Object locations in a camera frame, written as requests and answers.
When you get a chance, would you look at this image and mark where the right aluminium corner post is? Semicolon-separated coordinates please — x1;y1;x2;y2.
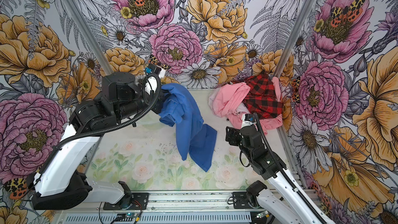
273;0;317;77

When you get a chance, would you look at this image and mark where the aluminium corner post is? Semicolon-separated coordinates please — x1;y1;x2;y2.
273;0;317;77
61;0;114;75

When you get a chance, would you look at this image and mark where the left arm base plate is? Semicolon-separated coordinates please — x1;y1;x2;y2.
103;193;149;211

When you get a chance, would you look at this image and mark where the blue polo shirt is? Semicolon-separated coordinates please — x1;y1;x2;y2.
159;83;217;172

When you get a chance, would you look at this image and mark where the red black plaid cloth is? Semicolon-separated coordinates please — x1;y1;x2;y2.
243;73;283;120

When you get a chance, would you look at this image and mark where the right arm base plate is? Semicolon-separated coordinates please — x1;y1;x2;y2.
232;191;261;209

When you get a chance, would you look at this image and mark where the left aluminium corner post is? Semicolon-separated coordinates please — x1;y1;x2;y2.
61;0;114;75

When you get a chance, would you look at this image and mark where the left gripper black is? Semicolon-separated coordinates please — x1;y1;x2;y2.
116;81;172;119

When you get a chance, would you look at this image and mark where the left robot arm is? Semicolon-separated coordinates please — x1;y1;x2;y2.
27;68;165;210

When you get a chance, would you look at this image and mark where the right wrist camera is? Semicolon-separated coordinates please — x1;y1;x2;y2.
241;114;257;128

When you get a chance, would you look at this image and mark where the pink jacket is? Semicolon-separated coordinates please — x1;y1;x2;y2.
208;77;283;134

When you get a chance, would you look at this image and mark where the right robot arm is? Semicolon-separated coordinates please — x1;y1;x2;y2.
226;123;333;224

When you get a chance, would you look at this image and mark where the aluminium front rail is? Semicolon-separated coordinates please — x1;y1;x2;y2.
51;189;321;214

